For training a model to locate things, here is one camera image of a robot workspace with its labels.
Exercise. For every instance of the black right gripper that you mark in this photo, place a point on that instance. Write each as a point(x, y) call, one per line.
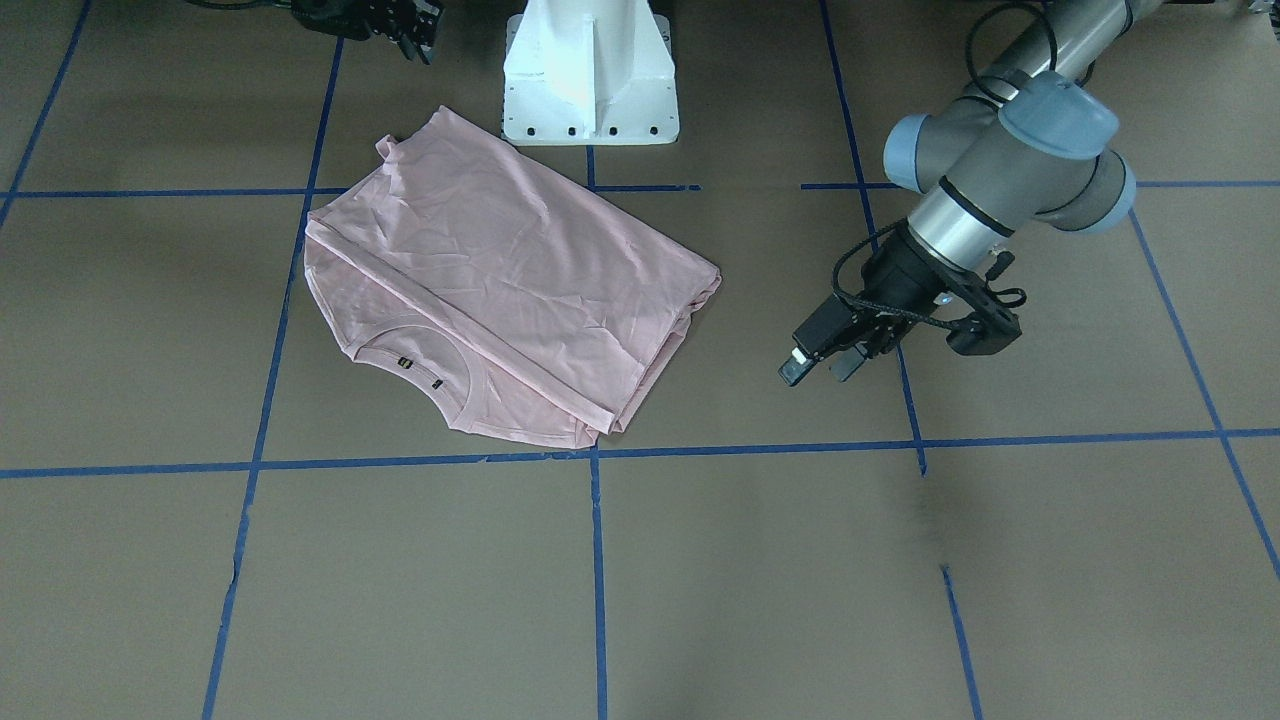
point(372, 17)

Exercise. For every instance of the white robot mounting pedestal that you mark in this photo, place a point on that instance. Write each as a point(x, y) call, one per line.
point(580, 73)

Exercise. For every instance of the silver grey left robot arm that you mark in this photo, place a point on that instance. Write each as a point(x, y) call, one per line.
point(1024, 143)

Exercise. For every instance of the pink Snoopy t-shirt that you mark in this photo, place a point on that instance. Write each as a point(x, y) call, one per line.
point(524, 306)

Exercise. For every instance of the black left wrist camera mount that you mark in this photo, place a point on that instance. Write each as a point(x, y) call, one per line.
point(992, 323)

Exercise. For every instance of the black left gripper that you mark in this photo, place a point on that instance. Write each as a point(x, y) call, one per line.
point(893, 272)

